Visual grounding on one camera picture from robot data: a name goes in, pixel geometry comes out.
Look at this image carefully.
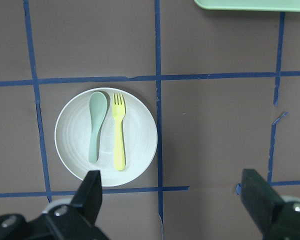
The white round plate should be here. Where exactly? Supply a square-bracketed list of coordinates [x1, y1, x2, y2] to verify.
[54, 87, 158, 187]

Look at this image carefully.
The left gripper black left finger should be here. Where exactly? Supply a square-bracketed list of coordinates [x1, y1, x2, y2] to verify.
[0, 170, 103, 240]

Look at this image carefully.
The yellow plastic fork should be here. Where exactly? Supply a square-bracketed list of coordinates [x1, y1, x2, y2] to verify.
[112, 92, 126, 171]

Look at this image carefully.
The light green tray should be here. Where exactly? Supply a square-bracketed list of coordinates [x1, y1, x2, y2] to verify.
[194, 0, 300, 13]

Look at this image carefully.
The pale green plastic spoon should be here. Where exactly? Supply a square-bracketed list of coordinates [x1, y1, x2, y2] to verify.
[88, 91, 108, 163]

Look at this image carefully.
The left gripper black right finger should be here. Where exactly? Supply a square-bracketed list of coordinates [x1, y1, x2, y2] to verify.
[240, 169, 300, 240]

